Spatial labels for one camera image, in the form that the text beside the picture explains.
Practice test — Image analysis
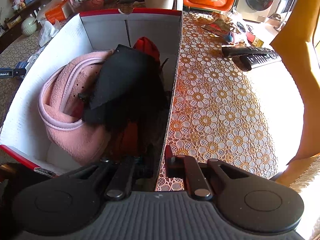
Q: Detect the lace flower tablecloth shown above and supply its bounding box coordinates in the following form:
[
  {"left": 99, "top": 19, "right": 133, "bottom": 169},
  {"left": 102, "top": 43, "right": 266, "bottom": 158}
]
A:
[{"left": 0, "top": 2, "right": 278, "bottom": 193}]

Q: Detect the pink fleece hat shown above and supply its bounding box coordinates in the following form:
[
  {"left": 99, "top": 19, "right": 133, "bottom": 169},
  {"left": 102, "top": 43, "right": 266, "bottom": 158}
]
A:
[{"left": 37, "top": 50, "right": 113, "bottom": 165}]

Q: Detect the yellow curtain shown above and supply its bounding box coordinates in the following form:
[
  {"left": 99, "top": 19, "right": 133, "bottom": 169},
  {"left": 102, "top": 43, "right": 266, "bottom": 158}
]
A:
[{"left": 271, "top": 0, "right": 319, "bottom": 186}]

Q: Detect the green ribbed bowl stack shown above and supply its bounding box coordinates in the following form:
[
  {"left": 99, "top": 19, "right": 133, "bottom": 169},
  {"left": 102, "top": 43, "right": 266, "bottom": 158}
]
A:
[{"left": 21, "top": 17, "right": 37, "bottom": 36}]

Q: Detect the red knitted garment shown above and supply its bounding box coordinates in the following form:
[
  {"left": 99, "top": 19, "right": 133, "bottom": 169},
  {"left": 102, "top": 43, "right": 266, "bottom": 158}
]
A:
[{"left": 110, "top": 37, "right": 162, "bottom": 158}]

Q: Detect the wooden sideboard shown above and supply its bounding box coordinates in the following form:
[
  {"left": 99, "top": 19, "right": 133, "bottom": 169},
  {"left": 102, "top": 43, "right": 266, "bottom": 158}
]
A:
[{"left": 1, "top": 0, "right": 51, "bottom": 53}]

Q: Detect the red snack packet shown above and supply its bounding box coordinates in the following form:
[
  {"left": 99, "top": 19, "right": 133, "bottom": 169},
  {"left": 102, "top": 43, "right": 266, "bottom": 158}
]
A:
[{"left": 201, "top": 12, "right": 235, "bottom": 37}]

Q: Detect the orange tissue box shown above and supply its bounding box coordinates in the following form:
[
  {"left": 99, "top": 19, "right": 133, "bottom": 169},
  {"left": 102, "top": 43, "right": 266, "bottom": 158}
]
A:
[{"left": 36, "top": 0, "right": 74, "bottom": 24}]

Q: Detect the black cloth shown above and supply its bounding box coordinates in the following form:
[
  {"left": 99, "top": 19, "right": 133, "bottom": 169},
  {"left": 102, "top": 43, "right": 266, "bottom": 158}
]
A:
[{"left": 82, "top": 44, "right": 169, "bottom": 132}]

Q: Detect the red cardboard box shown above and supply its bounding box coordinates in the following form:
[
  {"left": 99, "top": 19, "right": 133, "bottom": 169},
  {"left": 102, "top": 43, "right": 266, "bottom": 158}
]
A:
[{"left": 0, "top": 7, "right": 183, "bottom": 193}]

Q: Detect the white embossed napkin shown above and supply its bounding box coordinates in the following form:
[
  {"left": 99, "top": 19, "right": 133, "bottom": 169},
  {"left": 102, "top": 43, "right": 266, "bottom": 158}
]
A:
[{"left": 37, "top": 20, "right": 61, "bottom": 47}]

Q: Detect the black remote control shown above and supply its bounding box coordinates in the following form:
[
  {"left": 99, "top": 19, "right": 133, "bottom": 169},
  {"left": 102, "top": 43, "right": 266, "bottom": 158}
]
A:
[
  {"left": 239, "top": 53, "right": 281, "bottom": 71},
  {"left": 221, "top": 46, "right": 276, "bottom": 57}
]

